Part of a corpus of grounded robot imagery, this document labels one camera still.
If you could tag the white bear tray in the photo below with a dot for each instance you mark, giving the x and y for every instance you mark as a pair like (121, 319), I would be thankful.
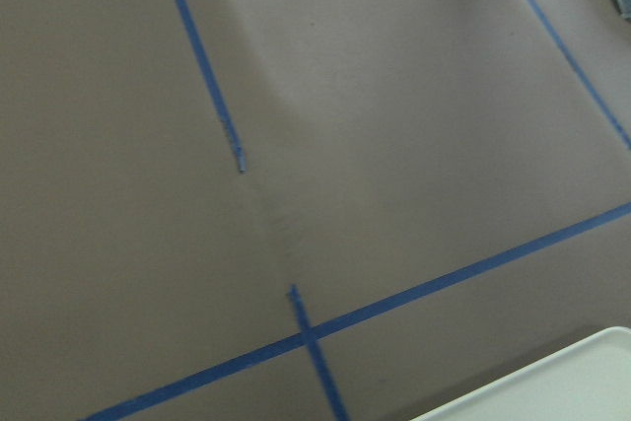
(587, 380)

